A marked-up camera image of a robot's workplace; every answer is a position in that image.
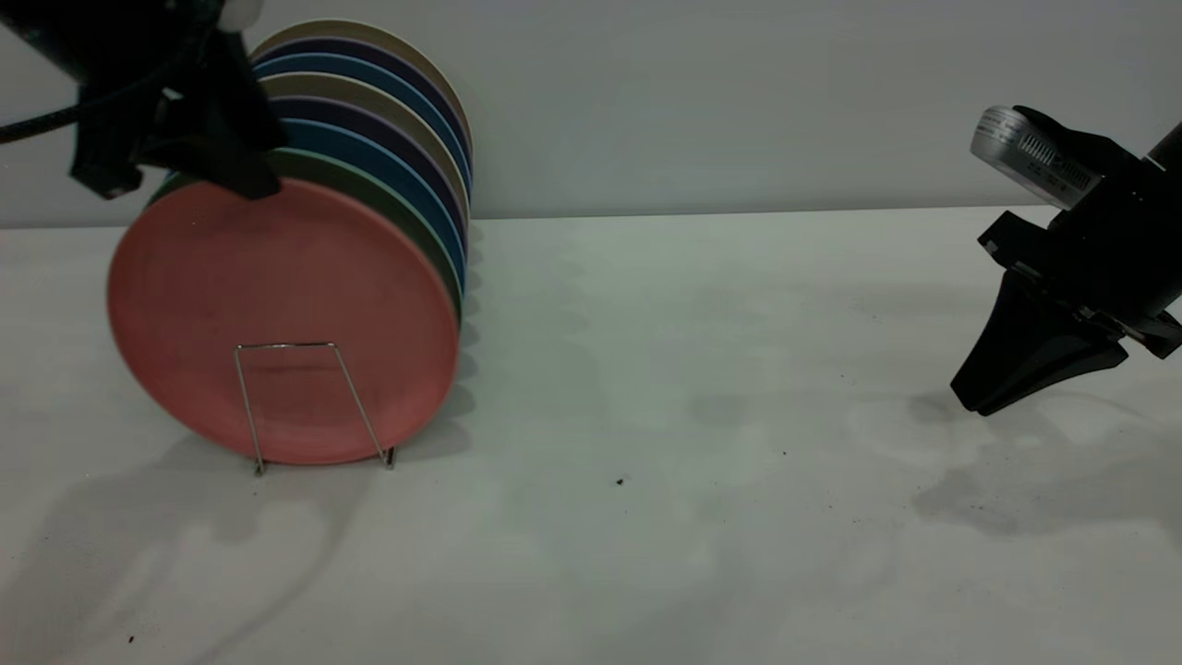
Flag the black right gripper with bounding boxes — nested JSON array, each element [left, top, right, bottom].
[[951, 157, 1182, 417]]

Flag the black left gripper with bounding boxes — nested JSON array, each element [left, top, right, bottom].
[[72, 0, 285, 200]]

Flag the pink plate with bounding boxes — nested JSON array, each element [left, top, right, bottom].
[[106, 178, 460, 466]]

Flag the blue plate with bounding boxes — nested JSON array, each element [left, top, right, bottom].
[[254, 54, 474, 200], [282, 120, 467, 292]]

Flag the dark purple plate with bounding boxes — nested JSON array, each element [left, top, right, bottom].
[[272, 97, 470, 264], [254, 37, 474, 176]]

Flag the beige plate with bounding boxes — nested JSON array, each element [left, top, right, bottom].
[[261, 74, 472, 232], [251, 18, 474, 158]]

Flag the green plate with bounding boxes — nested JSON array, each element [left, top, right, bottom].
[[148, 148, 463, 320]]

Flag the black cable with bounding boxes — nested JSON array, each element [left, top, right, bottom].
[[0, 88, 103, 146]]

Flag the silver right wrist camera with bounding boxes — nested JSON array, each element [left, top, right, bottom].
[[970, 104, 1104, 209]]

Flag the metal wire plate rack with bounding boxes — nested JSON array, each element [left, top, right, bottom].
[[233, 343, 398, 477]]

